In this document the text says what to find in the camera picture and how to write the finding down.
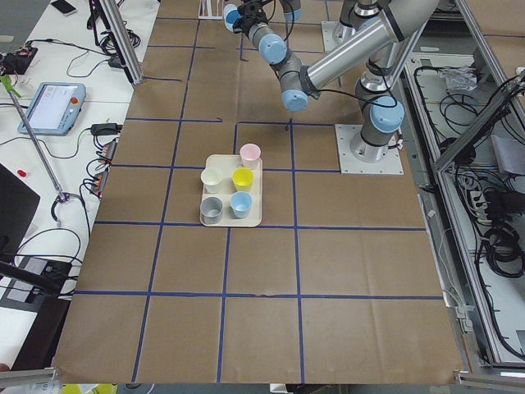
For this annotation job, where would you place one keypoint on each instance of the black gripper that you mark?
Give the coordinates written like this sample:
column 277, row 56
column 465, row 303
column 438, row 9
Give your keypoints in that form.
column 244, row 24

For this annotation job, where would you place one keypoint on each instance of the light blue plastic cup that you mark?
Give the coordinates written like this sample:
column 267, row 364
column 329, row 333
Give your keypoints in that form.
column 230, row 15

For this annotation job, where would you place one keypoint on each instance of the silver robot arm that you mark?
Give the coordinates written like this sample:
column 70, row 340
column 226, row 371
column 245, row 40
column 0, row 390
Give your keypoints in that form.
column 292, row 9
column 380, row 35

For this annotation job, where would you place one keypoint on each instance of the pink plastic cup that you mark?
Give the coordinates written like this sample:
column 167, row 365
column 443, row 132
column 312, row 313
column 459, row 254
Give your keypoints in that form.
column 250, row 154

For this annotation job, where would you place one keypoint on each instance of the yellow plastic cup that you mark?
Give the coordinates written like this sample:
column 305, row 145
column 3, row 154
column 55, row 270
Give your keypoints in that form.
column 242, row 178

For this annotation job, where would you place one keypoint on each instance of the cream white plastic cup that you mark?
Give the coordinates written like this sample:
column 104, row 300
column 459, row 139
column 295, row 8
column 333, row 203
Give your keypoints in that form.
column 212, row 177

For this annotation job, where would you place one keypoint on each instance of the pale blue plastic cup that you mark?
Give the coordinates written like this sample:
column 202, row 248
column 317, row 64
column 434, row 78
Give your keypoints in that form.
column 241, row 203

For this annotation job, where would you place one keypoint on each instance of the grey plastic cup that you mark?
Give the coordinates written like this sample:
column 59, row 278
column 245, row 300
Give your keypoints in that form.
column 211, row 210

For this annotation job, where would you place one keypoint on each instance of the beige serving tray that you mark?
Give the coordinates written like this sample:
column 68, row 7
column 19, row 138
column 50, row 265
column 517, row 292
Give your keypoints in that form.
column 228, row 163

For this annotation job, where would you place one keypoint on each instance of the black smartphone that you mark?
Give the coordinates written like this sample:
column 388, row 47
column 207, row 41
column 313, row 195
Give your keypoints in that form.
column 64, row 7

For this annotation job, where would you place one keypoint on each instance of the black power adapter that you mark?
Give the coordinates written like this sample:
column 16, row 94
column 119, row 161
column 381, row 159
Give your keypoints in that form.
column 99, row 129

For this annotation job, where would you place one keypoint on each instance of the blue teach pendant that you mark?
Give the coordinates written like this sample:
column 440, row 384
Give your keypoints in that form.
column 55, row 107

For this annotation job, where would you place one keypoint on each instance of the black monitor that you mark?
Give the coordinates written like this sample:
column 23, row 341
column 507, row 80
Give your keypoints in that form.
column 18, row 206

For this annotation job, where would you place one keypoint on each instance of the white wire cup rack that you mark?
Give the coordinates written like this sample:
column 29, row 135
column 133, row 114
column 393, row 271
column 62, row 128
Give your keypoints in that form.
column 211, row 9

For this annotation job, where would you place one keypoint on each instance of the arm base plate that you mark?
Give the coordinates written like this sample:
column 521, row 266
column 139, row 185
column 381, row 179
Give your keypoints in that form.
column 369, row 164
column 334, row 33

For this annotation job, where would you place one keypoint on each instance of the aluminium frame post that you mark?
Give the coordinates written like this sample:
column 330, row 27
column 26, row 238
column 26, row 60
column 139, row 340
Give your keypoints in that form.
column 112, row 19

